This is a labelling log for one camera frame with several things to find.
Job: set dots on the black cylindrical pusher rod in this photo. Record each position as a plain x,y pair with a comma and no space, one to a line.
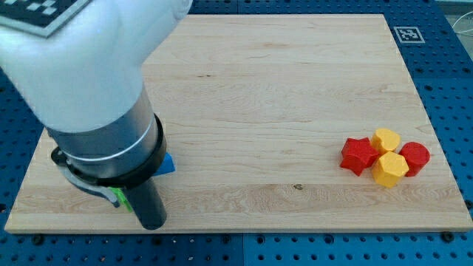
147,205

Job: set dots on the black ring tool flange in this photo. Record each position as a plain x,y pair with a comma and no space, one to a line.
100,186

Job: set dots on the blue cube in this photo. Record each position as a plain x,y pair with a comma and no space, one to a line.
166,167

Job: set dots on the fiducial tag on arm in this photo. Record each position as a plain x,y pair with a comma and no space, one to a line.
39,17

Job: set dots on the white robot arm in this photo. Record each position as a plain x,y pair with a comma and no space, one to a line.
78,66

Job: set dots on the green block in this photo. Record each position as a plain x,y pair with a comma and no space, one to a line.
121,198

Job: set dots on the wooden board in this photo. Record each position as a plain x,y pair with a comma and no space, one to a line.
256,110

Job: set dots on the red star block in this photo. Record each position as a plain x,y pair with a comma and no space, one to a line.
357,155

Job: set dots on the yellow heart block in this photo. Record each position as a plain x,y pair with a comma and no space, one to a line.
384,140

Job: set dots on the yellow hexagon block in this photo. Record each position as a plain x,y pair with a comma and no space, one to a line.
389,169

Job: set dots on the red cylinder block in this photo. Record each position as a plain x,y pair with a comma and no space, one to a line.
416,156

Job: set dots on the white fiducial marker tag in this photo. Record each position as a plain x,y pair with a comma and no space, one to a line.
409,35

